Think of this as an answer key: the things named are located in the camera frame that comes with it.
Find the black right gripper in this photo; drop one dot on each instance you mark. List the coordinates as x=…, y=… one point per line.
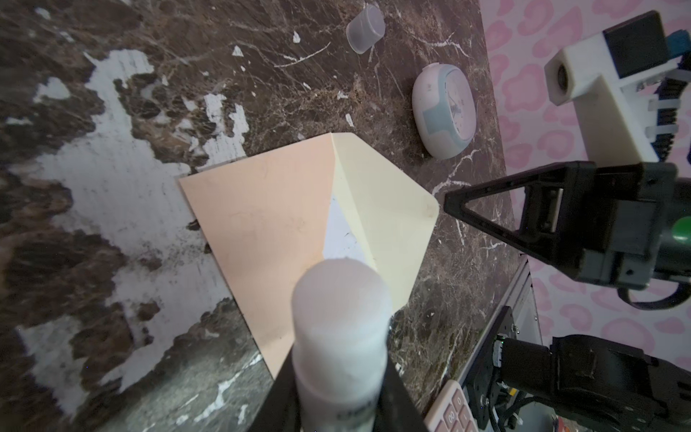
x=609, y=226

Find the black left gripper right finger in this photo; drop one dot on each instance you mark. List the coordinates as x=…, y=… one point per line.
x=396, y=412

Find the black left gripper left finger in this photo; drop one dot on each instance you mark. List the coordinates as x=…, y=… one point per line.
x=280, y=411

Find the white glue stick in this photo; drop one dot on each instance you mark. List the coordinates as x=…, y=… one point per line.
x=341, y=318

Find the white letter paper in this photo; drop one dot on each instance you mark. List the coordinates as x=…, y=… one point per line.
x=340, y=240

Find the peach pink envelope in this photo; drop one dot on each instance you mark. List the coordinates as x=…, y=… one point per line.
x=265, y=219

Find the small transparent glue cap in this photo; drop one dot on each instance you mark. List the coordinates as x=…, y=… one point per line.
x=366, y=29

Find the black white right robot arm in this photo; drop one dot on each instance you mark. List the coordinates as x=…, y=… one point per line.
x=603, y=385

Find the pink white calculator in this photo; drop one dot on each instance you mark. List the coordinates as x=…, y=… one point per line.
x=450, y=411

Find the small white alarm clock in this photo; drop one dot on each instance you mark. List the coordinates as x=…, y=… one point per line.
x=444, y=110

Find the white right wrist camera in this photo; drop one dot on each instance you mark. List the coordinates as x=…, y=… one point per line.
x=625, y=84

